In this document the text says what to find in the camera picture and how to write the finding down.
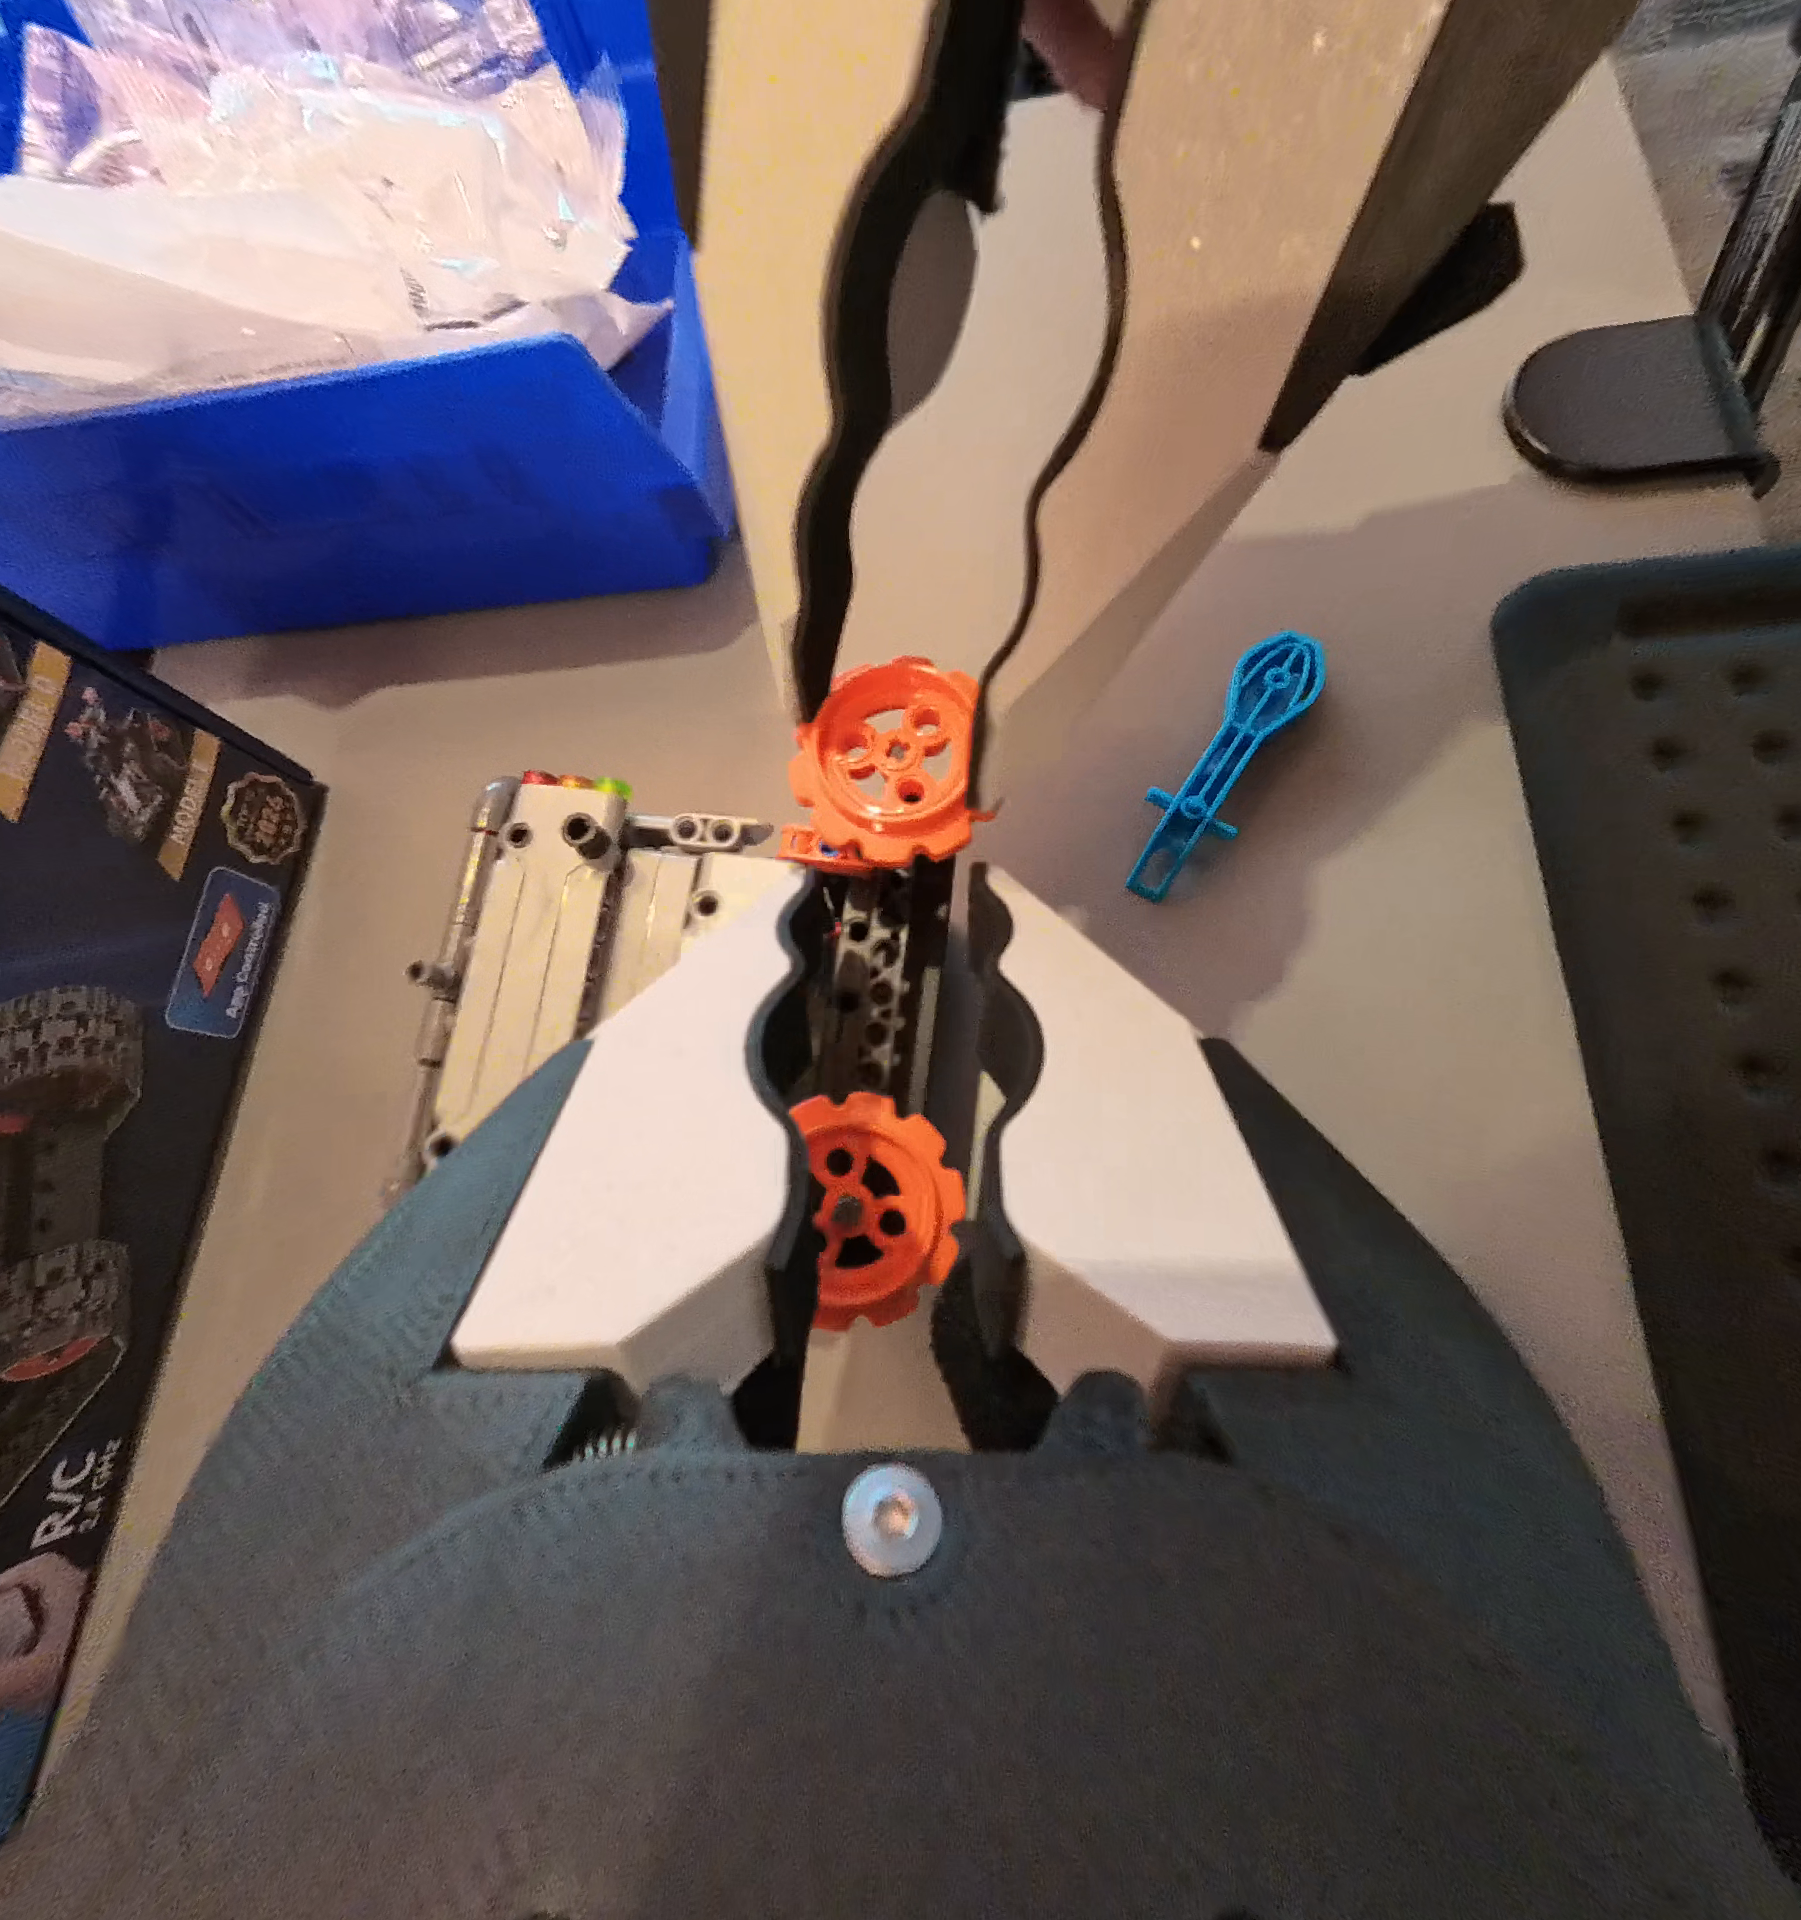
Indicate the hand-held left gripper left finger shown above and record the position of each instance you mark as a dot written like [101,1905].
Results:
[614,1198]

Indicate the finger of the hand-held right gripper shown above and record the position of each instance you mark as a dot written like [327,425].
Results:
[1229,225]
[778,225]

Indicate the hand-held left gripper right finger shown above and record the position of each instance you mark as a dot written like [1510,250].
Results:
[1170,1198]

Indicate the orange sprocket wheel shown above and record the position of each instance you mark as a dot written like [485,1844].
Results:
[853,794]
[917,1155]

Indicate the grey building-block robot model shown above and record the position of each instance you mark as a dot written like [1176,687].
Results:
[540,932]

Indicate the person's right hand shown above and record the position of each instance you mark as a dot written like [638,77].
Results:
[1081,46]

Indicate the black round-base stand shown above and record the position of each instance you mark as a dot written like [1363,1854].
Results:
[1619,405]

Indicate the blue plastic separator tool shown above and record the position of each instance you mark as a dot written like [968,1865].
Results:
[1229,763]

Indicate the blue plastic bin with bags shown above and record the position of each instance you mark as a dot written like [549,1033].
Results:
[315,481]

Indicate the clear plastic parts bags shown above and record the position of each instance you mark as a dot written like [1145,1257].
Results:
[239,179]

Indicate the dark blue robot kit box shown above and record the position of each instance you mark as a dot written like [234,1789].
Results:
[91,1049]

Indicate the black dimpled chair seat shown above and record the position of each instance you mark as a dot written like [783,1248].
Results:
[1710,1049]

